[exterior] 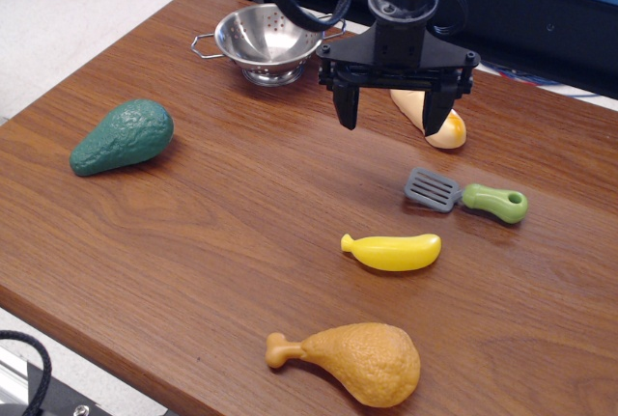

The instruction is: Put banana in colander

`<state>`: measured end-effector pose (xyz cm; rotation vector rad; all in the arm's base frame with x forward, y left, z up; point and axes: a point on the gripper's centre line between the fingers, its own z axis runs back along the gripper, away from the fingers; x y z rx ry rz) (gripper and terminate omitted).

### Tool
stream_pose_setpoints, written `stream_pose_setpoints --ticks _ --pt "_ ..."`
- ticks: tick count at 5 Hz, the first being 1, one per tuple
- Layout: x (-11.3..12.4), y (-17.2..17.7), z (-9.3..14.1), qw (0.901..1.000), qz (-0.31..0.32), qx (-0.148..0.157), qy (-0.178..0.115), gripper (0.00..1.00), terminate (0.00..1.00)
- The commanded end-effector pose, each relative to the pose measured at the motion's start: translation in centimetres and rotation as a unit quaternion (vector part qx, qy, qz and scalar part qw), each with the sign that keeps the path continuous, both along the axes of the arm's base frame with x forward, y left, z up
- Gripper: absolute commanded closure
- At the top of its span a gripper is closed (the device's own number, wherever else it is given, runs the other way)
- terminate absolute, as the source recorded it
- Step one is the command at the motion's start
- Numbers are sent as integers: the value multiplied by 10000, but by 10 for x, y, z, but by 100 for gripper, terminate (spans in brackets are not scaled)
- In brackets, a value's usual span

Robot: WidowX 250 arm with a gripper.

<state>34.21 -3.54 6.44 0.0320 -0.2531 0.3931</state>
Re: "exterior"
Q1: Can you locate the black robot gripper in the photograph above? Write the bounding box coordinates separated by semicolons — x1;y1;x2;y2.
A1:
317;0;480;136

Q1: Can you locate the yellow toy banana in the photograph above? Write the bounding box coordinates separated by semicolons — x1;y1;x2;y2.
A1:
340;234;442;272

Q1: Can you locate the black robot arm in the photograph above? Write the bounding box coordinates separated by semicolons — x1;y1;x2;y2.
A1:
317;0;480;136

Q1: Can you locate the small steel colander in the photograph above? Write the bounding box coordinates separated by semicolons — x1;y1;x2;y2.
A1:
190;4;331;87

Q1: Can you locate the toy bread loaf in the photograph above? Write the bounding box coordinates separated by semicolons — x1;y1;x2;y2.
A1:
390;90;467;150

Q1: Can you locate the green toy avocado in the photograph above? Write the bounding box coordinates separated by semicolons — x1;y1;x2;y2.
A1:
69;98;175;177

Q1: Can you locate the orange toy chicken drumstick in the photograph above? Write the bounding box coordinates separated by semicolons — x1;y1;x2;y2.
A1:
265;322;421;408

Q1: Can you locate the grey spatula with green handle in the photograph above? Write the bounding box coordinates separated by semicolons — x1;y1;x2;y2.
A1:
404;167;529;224

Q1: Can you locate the metal bracket with screw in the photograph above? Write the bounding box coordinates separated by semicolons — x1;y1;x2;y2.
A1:
1;346;169;415

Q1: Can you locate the black cable bottom left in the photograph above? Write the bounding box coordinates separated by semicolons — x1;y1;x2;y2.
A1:
0;330;53;416

